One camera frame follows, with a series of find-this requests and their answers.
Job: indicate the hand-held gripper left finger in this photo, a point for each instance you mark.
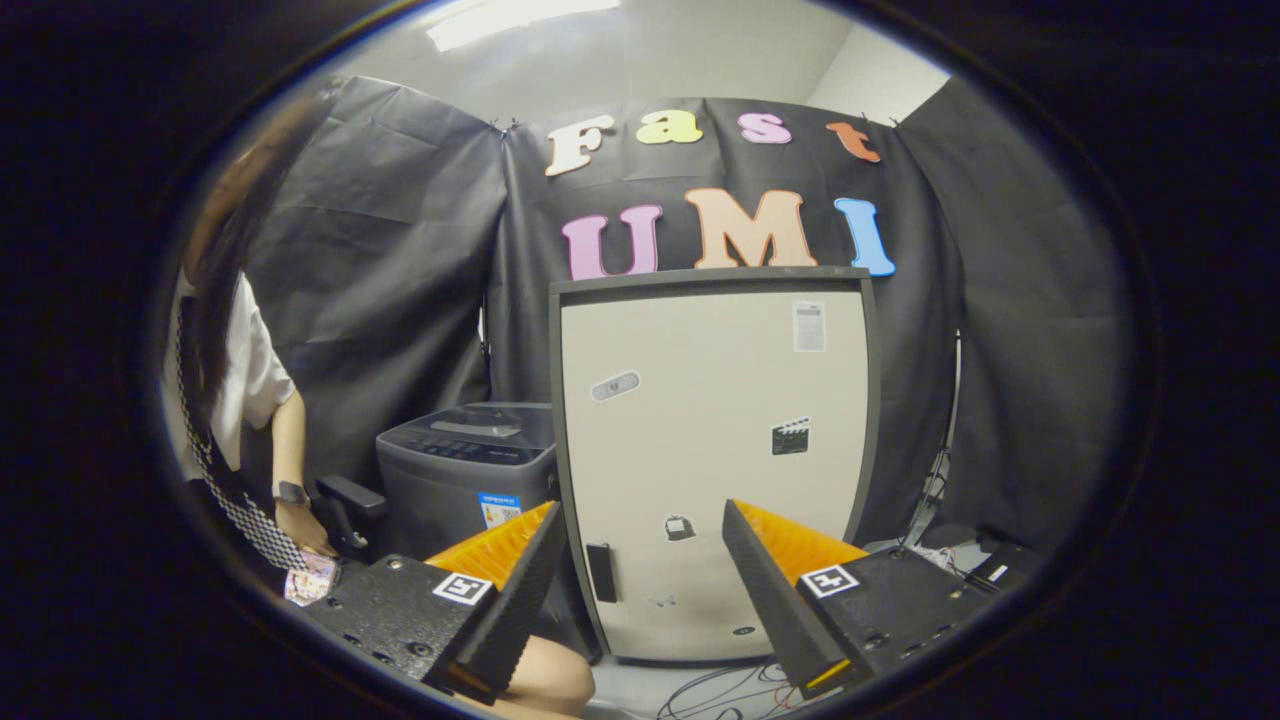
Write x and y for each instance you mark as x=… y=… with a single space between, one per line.
x=520 y=590

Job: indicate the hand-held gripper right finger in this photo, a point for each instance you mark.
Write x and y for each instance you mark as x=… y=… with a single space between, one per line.
x=765 y=590

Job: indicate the grey washing machine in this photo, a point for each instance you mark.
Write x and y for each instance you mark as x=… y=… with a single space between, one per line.
x=450 y=480

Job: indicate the person's bare knee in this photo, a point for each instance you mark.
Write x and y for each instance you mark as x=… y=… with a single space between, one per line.
x=555 y=680

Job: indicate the black office chair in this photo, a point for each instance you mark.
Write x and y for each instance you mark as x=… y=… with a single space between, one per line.
x=350 y=500

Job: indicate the black tripod stand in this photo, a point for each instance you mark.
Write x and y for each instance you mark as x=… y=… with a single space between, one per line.
x=935 y=480

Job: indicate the smartphone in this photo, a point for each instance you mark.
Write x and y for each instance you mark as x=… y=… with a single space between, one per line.
x=312 y=582

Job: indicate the black box on floor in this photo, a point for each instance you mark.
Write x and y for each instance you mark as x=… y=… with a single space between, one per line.
x=1005 y=565

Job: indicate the black wrist watch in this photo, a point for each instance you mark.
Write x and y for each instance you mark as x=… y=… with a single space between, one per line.
x=292 y=493

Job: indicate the black backdrop cloth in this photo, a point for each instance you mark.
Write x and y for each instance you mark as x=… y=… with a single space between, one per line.
x=400 y=260

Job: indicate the beige cabinet with dark frame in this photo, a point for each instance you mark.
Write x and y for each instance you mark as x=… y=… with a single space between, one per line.
x=700 y=400

